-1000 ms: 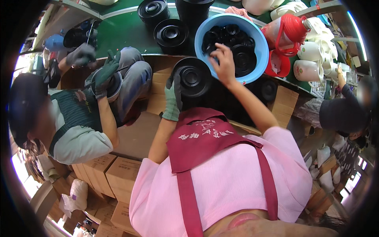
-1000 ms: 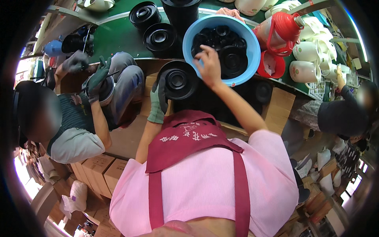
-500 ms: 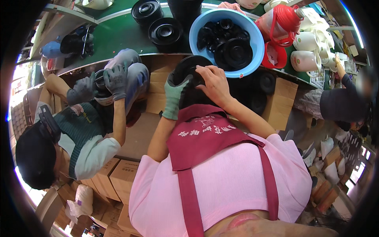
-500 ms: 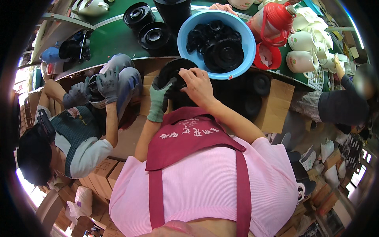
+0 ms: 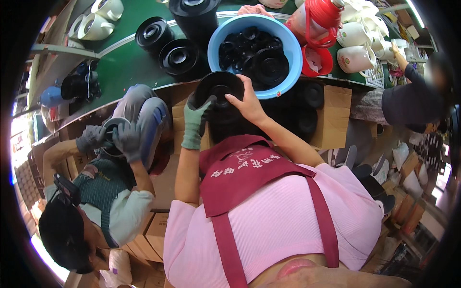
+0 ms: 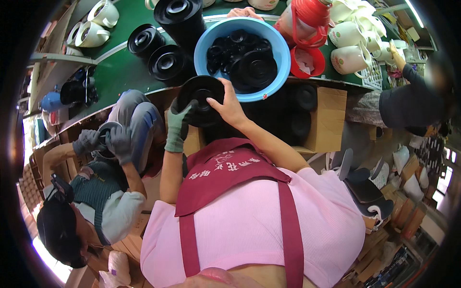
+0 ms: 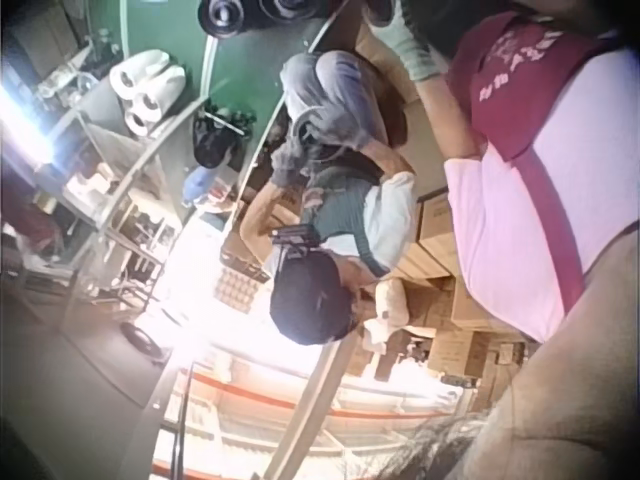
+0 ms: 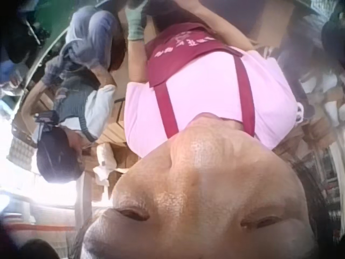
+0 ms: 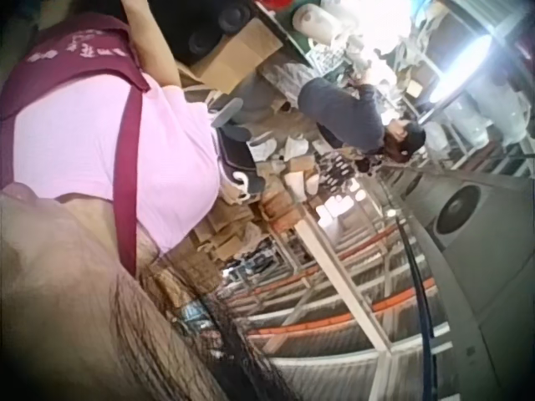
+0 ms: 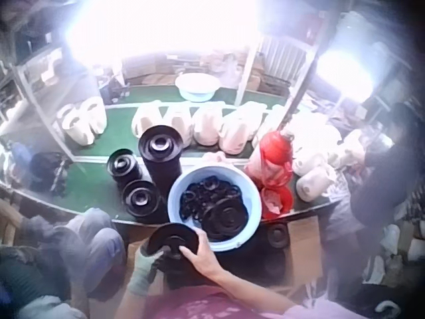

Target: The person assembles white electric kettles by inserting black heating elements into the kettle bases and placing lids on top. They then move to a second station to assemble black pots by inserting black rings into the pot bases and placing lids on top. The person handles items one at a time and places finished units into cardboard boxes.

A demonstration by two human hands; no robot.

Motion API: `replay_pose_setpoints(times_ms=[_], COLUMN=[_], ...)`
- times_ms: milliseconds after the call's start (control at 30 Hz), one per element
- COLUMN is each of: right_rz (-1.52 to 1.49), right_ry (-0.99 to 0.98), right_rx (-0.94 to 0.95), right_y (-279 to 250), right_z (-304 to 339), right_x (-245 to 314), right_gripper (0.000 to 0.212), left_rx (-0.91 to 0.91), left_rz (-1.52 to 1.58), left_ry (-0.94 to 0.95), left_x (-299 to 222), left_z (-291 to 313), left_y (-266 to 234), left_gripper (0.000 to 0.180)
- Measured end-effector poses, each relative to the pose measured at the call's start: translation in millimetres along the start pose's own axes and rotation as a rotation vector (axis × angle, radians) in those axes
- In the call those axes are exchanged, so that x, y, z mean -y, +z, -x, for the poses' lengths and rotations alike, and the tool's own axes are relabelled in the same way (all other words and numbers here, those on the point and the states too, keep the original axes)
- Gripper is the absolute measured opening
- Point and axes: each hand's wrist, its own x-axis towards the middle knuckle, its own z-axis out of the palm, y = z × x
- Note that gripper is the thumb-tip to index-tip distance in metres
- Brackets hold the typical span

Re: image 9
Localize heap of cardboard and goods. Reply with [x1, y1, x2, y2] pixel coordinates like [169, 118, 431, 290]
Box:
[190, 124, 335, 272]

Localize metal rack with orange beams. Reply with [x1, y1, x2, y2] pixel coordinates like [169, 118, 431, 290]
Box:
[217, 195, 465, 401]

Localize brown cardboard box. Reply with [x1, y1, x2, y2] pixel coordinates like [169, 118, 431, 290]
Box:
[192, 18, 286, 95]

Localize black loudspeaker box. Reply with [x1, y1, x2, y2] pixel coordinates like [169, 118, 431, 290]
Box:
[148, 0, 254, 69]

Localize cluttered table with white goods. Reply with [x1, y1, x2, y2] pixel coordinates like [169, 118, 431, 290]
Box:
[288, 0, 423, 87]

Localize grey machine with round opening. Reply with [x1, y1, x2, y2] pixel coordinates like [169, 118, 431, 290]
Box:
[411, 170, 535, 401]

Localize black cable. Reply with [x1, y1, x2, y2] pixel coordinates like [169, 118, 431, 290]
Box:
[388, 207, 441, 401]

